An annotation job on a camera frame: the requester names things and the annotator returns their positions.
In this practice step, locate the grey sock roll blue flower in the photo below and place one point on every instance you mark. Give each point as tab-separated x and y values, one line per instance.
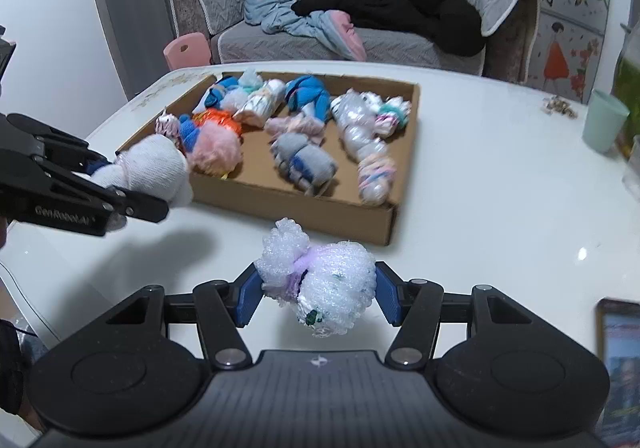
300	158

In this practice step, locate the floral wall poster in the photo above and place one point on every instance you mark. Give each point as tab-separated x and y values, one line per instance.
570	18

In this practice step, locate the white and blue sock bundle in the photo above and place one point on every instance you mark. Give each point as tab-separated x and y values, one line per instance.
217	95

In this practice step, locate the green cup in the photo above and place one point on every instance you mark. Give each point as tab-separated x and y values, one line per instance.
605	123

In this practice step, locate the white bubble-wrapped sock bundle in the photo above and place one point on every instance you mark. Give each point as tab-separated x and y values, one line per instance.
330	278

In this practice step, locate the grey sofa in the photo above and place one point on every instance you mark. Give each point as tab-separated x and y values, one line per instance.
400	50

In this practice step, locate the grey door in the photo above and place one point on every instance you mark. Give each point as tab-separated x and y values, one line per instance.
135	3

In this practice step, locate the smartphone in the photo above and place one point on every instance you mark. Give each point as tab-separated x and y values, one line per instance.
620	368

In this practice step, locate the pink fluffy toy blue hat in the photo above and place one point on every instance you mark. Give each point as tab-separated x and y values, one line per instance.
215	148

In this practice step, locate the pale blue plastic-wrapped bundle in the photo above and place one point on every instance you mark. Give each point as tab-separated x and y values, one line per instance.
247	80

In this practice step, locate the shallow cardboard box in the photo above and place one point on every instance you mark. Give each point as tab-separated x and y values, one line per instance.
250	183

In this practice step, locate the clear plastic-wrapped bundle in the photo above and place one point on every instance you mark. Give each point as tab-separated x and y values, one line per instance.
355	125

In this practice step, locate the white sock roll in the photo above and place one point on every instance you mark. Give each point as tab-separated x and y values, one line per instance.
150	170

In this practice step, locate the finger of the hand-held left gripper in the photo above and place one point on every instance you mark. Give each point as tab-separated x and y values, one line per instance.
50	135
140	205

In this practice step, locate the pile of seed shells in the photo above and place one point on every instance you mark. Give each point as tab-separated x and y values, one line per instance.
560	107

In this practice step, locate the person's dark clothing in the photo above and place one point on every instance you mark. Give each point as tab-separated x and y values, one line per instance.
10	373

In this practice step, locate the clear plastic cup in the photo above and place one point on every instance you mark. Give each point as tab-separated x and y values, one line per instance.
634	173

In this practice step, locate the glass tank green water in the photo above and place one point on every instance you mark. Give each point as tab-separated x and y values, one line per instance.
631	78

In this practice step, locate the pink plastic stool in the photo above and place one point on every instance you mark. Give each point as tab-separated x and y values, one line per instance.
187	50

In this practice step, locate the white patterned sock bundle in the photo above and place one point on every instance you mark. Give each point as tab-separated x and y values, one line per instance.
260	105

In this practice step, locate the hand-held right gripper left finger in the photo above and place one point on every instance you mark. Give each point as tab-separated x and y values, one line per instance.
247	295

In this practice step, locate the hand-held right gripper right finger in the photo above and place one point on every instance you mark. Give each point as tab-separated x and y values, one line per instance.
387	293

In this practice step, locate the plastic-wrapped pastel sock bundle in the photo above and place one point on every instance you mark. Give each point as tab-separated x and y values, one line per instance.
375	178

